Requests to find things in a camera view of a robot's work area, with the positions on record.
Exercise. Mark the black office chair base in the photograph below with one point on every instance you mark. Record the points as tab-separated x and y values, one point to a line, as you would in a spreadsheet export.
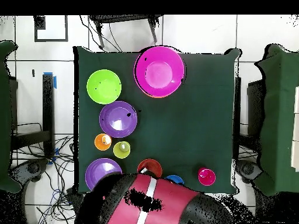
32	168
247	169

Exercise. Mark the dark green table cloth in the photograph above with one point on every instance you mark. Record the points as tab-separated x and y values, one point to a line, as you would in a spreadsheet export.
175	140

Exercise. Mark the large orange plastic bowl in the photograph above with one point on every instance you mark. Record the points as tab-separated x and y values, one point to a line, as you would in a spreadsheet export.
155	96

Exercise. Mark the small blue plastic bowl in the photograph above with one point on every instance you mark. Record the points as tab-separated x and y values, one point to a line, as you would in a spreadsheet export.
175	178

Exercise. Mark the large pink plastic bowl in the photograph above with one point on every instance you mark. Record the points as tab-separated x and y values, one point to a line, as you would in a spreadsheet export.
158	72

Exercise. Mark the red plastic cup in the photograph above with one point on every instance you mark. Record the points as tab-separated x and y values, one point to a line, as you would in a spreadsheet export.
206	177

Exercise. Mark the blue tape strip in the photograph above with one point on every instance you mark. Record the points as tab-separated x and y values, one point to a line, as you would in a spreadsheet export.
56	151
55	81

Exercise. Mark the black metal floor stand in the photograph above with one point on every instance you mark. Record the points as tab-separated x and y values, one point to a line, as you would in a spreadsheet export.
255	109
48	105

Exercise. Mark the green cloth covered table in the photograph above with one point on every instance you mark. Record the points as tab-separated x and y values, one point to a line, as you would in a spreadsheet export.
280	116
4	116

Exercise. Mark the purple plastic bowl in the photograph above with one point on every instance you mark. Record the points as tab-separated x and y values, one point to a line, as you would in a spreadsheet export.
118	119
98	170

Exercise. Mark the green plastic bowl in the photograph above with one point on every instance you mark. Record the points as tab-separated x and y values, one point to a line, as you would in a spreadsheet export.
104	86

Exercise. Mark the small black floor object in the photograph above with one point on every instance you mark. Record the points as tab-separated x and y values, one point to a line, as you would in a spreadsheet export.
33	73

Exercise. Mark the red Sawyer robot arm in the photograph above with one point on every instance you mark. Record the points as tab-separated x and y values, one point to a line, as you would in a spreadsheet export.
168	203

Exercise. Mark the small red-orange plastic bowl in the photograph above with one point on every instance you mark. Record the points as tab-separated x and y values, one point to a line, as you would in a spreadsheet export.
151	164

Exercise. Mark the black square frame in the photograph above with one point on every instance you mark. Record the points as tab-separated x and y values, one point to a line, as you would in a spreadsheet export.
39	23

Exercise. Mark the black power box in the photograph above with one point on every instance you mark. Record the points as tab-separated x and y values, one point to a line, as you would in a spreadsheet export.
72	196

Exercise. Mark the black metal stand legs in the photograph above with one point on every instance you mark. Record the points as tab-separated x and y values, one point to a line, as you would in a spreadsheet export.
121	18

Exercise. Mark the yellow plastic cup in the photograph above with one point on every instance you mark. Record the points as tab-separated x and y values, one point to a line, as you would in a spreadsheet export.
121	151

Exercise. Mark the orange plastic cup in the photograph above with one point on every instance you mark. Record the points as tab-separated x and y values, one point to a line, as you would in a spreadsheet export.
101	143

